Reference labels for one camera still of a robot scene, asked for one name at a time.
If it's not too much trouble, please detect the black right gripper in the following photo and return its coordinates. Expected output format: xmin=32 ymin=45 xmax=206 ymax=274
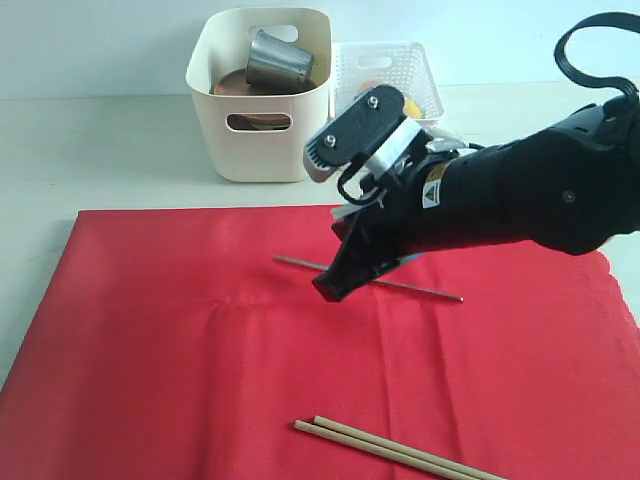
xmin=312 ymin=145 xmax=525 ymax=302

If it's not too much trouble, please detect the metal table knife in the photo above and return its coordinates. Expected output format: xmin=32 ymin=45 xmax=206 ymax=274
xmin=272 ymin=254 xmax=464 ymax=303

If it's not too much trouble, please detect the yellow lemon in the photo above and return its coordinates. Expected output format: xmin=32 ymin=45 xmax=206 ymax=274
xmin=404 ymin=98 xmax=423 ymax=119

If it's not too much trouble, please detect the brown egg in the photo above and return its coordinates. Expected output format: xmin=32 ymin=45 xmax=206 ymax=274
xmin=358 ymin=81 xmax=379 ymax=93

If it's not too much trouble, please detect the brown wooden plate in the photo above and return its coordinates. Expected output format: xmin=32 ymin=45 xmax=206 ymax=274
xmin=210 ymin=69 xmax=316 ymax=131

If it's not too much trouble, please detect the stainless steel cup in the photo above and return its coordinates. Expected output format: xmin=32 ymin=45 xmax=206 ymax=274
xmin=245 ymin=29 xmax=314 ymax=90

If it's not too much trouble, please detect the cream plastic bin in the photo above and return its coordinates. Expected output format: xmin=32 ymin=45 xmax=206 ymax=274
xmin=185 ymin=7 xmax=332 ymax=182

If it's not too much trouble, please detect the lower wooden chopstick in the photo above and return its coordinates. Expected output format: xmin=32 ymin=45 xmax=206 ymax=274
xmin=293 ymin=420 xmax=473 ymax=480

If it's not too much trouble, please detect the red tablecloth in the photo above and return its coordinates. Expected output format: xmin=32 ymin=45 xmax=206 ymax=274
xmin=1 ymin=206 xmax=639 ymax=479

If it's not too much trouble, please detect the white perforated basket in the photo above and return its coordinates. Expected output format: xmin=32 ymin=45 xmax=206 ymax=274
xmin=329 ymin=41 xmax=444 ymax=125

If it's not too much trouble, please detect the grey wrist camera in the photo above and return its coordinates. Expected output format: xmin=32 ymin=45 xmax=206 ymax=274
xmin=303 ymin=84 xmax=422 ymax=183

